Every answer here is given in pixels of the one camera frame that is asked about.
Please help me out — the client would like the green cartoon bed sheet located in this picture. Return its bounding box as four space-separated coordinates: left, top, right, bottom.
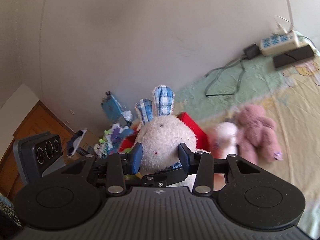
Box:
172 31 320 238

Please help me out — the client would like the black smartphone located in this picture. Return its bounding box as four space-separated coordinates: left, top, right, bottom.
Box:
273 45 315 69

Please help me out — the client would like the white bunny plush toy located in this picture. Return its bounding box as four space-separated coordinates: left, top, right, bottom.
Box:
135 85 206 176

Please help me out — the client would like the white power cord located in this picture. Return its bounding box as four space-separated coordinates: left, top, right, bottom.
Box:
273 0 296 34

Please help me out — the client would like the wooden door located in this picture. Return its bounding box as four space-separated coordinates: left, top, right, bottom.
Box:
1 101 74 202

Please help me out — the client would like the black power adapter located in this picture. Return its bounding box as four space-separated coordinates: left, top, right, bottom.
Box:
243 44 261 60

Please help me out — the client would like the white power strip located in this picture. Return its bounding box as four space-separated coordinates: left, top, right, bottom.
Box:
259 31 299 56

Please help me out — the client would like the red cardboard box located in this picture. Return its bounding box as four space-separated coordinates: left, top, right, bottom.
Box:
118 112 210 152

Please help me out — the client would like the white pink plush toy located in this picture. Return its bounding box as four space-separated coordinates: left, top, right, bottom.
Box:
207 122 238 159

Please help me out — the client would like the pink teddy bear plush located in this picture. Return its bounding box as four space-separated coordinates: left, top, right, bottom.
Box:
236 105 283 165

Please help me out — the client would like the blue packet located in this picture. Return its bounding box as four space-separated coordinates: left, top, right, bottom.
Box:
101 91 133 127

